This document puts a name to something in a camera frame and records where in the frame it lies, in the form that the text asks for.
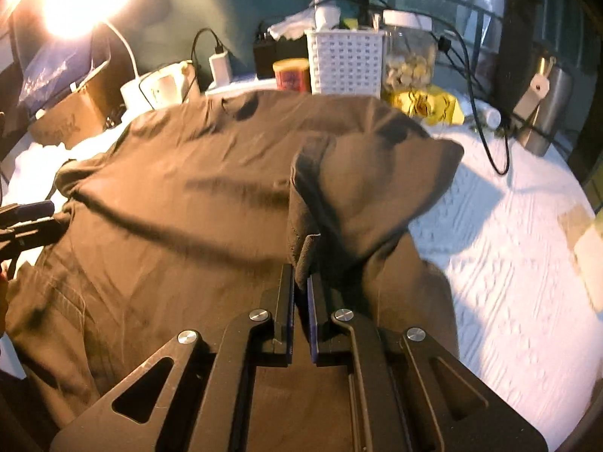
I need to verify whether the red and yellow can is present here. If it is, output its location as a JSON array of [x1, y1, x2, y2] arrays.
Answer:
[[273, 58, 311, 93]]

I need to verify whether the cardboard box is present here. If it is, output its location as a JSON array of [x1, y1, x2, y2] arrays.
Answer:
[[28, 58, 133, 149]]

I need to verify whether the white cartoon mug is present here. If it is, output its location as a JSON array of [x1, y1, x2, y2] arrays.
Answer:
[[139, 60, 196, 110]]

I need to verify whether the glass jar white lid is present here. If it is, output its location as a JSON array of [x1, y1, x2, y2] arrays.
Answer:
[[382, 9, 438, 94]]

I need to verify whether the yellow crumpled wrapper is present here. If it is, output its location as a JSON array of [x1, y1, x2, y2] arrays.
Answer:
[[390, 85, 465, 125]]

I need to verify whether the tablet in plastic bag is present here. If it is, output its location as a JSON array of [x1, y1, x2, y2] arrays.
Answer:
[[9, 17, 112, 122]]

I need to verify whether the black charging cable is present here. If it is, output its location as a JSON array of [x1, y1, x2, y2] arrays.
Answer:
[[423, 8, 512, 177]]

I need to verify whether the white t-shirt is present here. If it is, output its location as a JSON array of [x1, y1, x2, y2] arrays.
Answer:
[[1, 127, 124, 211]]

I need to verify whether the white perforated plastic basket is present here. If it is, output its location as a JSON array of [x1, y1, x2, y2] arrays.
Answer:
[[306, 30, 384, 98]]

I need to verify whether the white desk lamp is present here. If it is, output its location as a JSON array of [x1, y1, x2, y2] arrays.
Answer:
[[28, 0, 156, 111]]

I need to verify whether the dark grey t-shirt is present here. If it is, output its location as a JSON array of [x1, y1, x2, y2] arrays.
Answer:
[[1, 91, 463, 451]]

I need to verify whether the stainless steel tumbler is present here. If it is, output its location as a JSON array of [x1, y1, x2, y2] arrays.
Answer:
[[512, 55, 573, 157]]

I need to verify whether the white tissue paper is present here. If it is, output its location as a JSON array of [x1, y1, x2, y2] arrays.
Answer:
[[268, 7, 315, 41]]

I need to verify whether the white usb charger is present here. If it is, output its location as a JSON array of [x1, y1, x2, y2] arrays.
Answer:
[[208, 51, 232, 87]]

